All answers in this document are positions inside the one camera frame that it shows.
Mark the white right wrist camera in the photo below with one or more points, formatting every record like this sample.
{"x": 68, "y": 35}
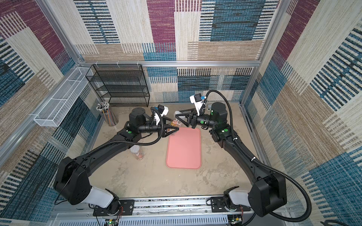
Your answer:
{"x": 199, "y": 102}

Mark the pink plastic tray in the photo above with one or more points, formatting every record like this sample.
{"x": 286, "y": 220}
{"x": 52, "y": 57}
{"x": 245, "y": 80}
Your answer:
{"x": 184, "y": 149}

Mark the candy jar patterned lid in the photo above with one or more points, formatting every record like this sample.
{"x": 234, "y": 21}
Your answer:
{"x": 136, "y": 151}

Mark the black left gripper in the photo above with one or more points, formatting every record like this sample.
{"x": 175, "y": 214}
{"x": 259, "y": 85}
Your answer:
{"x": 164, "y": 133}

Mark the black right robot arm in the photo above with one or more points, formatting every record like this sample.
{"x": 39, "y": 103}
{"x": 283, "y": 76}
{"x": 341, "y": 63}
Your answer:
{"x": 268, "y": 192}

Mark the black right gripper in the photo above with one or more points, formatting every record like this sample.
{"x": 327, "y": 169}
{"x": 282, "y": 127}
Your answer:
{"x": 193, "y": 120}

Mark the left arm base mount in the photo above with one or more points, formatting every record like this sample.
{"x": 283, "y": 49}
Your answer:
{"x": 116, "y": 208}

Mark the white wire mesh basket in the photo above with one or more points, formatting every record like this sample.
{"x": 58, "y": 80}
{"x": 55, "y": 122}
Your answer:
{"x": 59, "y": 105}

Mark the cup of coloured pencils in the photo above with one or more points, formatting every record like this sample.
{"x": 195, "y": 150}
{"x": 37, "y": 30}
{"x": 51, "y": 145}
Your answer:
{"x": 105, "y": 109}

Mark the black wire shelf rack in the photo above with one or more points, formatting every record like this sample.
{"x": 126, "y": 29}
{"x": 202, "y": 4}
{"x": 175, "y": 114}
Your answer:
{"x": 119, "y": 85}

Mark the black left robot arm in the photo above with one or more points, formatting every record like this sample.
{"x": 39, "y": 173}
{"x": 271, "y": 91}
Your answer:
{"x": 72, "y": 178}

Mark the candy jar clear plastic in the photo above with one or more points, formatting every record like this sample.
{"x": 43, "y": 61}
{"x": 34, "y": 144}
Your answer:
{"x": 176, "y": 123}

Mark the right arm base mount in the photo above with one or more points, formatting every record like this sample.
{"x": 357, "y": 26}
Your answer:
{"x": 223, "y": 204}

